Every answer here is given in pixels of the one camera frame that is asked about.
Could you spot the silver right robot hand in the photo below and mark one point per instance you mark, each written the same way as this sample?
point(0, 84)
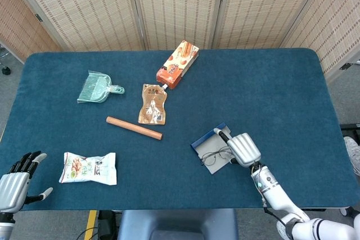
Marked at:
point(244, 150)

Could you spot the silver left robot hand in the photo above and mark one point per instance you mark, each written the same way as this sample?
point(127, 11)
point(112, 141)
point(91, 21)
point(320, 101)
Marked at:
point(12, 192)

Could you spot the black eyeglasses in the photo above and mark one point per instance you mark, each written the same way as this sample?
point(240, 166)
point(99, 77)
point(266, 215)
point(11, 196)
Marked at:
point(209, 158)

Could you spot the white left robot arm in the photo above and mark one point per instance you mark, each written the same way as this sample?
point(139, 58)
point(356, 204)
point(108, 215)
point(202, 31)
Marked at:
point(5, 227)

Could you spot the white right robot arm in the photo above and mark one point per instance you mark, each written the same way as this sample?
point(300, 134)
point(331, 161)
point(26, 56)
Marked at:
point(272, 189)

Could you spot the orange biscuit box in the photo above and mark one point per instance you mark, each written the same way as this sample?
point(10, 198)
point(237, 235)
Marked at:
point(175, 65)

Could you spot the teal table cloth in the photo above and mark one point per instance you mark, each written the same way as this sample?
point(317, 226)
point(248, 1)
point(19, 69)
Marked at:
point(253, 96)

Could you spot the white snack bag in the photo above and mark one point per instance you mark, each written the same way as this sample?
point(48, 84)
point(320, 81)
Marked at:
point(90, 168)

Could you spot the yellow floor tape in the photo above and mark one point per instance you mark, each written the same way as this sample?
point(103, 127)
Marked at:
point(90, 223)

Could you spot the blue-grey robot torso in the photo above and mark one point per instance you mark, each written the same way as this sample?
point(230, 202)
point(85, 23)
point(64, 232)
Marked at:
point(177, 223)

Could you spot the brown spout pouch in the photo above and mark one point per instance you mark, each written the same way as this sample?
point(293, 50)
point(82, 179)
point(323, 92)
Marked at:
point(152, 105)

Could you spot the black metal stand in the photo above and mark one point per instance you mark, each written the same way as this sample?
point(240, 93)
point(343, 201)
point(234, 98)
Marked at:
point(350, 126)

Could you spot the white sneaker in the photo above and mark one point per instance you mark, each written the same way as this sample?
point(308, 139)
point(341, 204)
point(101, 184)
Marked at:
point(355, 153)

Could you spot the wooden rolling pin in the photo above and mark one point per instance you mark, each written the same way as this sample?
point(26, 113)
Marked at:
point(132, 127)

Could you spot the black chair caster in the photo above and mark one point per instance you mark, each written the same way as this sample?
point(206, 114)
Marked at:
point(5, 70)

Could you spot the green dustpan in plastic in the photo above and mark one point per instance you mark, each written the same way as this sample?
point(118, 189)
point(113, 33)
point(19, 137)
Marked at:
point(94, 89)

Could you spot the woven bamboo folding screen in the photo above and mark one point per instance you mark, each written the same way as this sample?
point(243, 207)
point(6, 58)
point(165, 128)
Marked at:
point(180, 6)

